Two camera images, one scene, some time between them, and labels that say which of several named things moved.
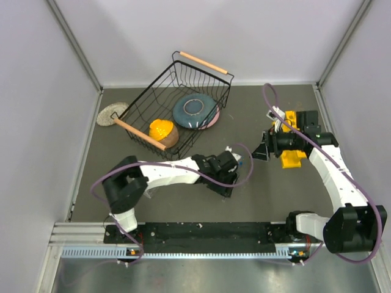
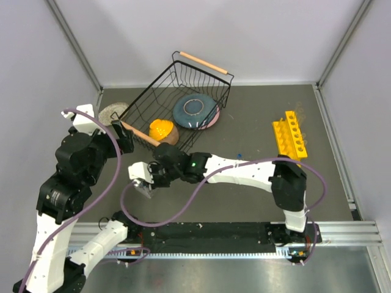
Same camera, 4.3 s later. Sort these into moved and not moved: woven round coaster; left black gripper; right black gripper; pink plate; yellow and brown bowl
Moved: left black gripper; right black gripper
Not moved: yellow and brown bowl; woven round coaster; pink plate
